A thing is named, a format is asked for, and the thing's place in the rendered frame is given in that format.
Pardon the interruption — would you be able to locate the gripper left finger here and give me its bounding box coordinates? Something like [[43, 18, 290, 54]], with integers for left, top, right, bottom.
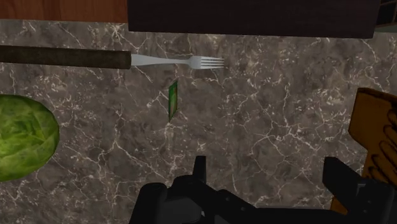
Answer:
[[129, 155, 259, 224]]

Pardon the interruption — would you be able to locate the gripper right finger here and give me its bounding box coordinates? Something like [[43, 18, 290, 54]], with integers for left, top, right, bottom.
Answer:
[[322, 156, 397, 224]]

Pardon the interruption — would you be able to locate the orange-brown carved wooden object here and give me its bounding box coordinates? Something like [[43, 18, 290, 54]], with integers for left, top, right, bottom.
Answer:
[[330, 87, 397, 216]]

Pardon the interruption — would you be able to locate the green lettuce head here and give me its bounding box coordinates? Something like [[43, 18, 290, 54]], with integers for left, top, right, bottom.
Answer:
[[0, 94, 60, 183]]

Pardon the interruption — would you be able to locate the fork with dark handle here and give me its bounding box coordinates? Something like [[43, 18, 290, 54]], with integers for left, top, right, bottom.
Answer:
[[0, 45, 225, 70]]

